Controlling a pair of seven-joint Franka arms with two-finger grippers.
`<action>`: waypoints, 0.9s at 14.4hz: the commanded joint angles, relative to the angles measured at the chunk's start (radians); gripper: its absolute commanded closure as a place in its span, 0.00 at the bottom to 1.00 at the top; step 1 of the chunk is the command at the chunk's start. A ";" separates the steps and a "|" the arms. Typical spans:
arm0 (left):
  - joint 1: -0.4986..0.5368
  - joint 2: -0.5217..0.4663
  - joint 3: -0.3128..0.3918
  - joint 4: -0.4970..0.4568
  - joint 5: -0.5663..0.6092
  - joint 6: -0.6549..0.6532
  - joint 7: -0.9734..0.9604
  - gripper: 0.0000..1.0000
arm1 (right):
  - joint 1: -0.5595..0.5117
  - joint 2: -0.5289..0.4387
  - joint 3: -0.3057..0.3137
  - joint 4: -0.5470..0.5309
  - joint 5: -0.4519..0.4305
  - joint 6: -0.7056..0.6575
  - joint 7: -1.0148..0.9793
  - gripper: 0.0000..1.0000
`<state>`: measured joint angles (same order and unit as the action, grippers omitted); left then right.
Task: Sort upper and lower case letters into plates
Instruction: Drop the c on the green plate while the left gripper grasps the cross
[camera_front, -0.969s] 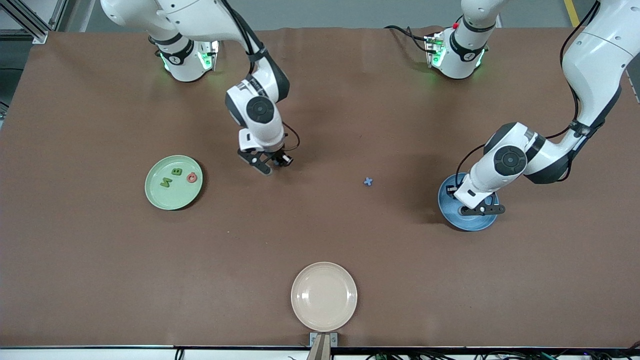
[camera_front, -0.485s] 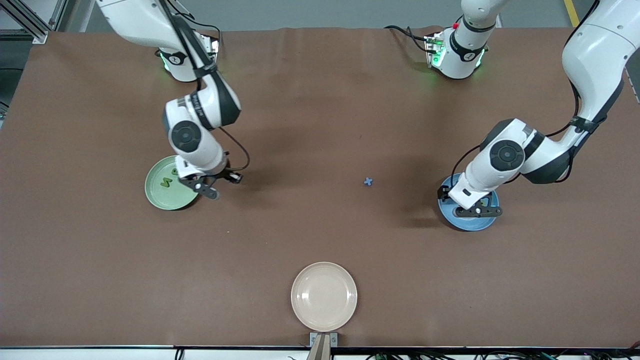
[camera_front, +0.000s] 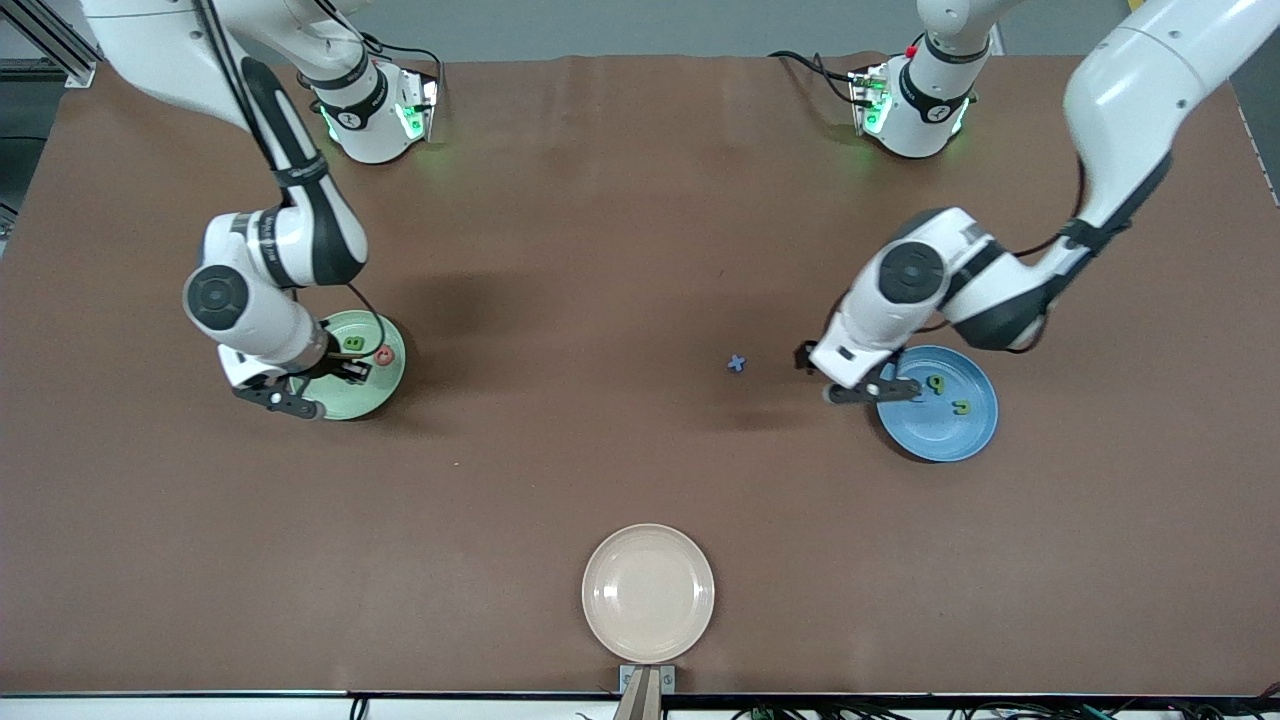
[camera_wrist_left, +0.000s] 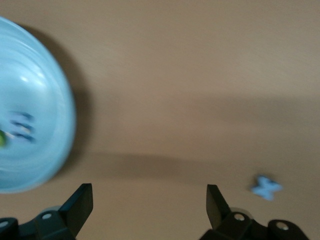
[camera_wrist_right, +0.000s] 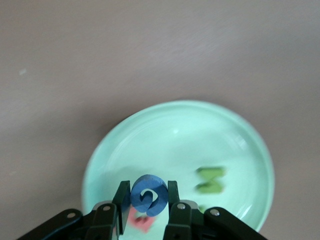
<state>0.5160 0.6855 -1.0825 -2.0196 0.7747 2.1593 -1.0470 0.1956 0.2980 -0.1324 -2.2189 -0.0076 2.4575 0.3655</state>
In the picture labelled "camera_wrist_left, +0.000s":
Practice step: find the blue letter x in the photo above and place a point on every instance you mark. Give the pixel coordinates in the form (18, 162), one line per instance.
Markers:
(266, 188)

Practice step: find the blue plate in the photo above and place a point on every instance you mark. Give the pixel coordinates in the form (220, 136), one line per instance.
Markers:
(30, 87)

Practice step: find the green letter b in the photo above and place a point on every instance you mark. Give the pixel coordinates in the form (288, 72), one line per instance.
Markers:
(2, 138)

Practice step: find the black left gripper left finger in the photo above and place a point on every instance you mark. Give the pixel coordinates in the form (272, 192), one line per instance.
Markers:
(72, 215)

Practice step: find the blue letter m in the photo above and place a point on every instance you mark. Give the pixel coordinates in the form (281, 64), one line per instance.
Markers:
(21, 127)

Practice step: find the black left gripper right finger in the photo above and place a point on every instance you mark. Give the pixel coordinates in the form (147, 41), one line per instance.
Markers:
(225, 225)

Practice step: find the brown table cover mat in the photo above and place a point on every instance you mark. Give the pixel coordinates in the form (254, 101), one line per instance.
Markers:
(175, 75)

